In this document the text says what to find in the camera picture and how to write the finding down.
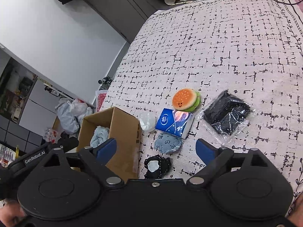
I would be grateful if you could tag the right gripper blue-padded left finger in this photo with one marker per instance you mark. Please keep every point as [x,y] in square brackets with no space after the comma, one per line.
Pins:
[95,160]

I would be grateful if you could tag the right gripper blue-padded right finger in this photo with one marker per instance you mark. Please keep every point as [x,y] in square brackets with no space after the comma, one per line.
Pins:
[215,160]

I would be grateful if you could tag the fluffy blue plush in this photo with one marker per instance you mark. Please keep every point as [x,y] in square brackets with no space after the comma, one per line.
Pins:
[101,134]

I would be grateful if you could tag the black item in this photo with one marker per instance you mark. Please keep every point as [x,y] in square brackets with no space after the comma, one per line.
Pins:
[227,114]

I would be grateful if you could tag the blue tissue pack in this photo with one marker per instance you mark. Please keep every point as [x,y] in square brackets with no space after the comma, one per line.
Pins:
[174,122]

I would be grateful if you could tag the small blue denim pouch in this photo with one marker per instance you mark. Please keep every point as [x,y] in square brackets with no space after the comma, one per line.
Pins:
[166,143]

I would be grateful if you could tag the white soft bundle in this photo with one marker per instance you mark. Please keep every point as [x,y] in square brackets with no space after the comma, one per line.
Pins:
[147,121]

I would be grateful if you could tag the orange burger plush toy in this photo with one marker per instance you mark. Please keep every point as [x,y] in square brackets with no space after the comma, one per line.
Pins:
[186,100]

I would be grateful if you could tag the person's left hand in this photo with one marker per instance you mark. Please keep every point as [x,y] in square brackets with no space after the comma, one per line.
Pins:
[12,213]

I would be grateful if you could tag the person's right hand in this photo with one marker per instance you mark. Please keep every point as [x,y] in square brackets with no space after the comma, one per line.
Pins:
[296,216]

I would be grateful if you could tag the brown cardboard box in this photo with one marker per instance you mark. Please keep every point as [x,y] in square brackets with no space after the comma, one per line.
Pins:
[125,129]

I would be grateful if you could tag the red white package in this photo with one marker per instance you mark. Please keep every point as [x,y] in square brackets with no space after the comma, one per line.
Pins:
[50,135]

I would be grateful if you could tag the grey plastic bag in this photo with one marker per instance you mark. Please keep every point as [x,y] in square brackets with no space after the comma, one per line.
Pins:
[68,121]

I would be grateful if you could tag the white plastic bag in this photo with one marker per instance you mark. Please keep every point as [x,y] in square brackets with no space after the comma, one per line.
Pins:
[80,110]

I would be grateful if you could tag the black lace white pad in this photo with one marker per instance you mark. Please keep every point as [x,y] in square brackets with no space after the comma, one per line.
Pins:
[157,167]

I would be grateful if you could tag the red patterned plastic bag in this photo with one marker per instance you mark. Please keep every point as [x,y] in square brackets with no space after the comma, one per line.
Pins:
[100,96]

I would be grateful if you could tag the black toy vehicle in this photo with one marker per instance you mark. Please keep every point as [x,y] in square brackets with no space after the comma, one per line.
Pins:
[106,80]

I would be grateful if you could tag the white shelf cabinet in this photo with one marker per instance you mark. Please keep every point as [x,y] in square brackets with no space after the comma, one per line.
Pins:
[27,106]

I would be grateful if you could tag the white black patterned bedspread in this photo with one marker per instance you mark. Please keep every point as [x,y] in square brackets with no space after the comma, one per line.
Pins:
[251,48]

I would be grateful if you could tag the dark grey wardrobe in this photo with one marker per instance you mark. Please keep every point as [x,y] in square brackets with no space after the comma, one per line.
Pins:
[126,16]

